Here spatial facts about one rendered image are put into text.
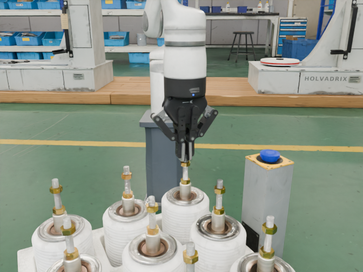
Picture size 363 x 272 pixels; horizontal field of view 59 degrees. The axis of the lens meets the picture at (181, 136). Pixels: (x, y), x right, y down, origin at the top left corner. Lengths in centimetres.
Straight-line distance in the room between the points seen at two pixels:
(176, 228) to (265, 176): 20
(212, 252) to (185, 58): 31
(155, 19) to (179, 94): 42
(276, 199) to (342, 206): 55
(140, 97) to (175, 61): 193
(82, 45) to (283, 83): 154
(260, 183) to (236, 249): 17
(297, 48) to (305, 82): 238
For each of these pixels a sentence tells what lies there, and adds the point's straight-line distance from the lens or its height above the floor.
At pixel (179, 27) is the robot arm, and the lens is 54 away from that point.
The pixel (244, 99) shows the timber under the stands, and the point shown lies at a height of 6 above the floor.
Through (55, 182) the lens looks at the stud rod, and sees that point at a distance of 55.
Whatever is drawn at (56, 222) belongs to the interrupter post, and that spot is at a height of 27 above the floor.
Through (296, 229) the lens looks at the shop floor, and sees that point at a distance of 106.
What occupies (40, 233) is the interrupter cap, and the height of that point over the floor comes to 25.
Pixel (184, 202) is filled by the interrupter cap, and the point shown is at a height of 25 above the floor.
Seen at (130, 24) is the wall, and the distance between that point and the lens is 899.
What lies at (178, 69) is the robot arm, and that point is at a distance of 54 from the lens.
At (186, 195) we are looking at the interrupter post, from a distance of 64.
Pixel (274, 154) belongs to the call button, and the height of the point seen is 33.
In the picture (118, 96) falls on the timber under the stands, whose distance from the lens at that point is 250.
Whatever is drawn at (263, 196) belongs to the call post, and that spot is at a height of 25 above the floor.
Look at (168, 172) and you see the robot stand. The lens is 103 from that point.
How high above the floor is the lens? 58
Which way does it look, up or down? 19 degrees down
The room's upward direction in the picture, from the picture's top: straight up
